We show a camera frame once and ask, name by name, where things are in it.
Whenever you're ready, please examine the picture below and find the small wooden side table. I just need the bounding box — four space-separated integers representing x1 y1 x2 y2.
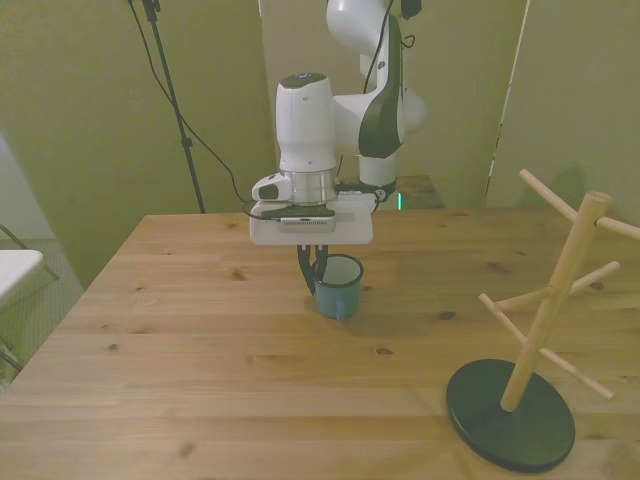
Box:
394 174 446 209

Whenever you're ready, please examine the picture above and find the white plastic table top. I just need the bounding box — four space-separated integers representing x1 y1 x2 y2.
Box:
0 249 45 312

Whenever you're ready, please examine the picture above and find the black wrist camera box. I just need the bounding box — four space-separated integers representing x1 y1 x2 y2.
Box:
258 207 337 235

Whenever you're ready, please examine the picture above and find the blue enamel mug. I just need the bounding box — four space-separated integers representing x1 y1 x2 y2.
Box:
311 254 365 322

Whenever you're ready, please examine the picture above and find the wooden mug tree black base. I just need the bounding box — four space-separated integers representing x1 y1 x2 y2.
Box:
446 168 640 474

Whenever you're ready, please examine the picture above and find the black tripod stand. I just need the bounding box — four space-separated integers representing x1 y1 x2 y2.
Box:
124 0 208 215

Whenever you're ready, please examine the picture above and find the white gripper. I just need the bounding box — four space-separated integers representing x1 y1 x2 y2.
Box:
249 194 376 297

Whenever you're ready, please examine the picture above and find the black floor cable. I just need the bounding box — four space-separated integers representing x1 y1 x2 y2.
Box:
127 0 251 204

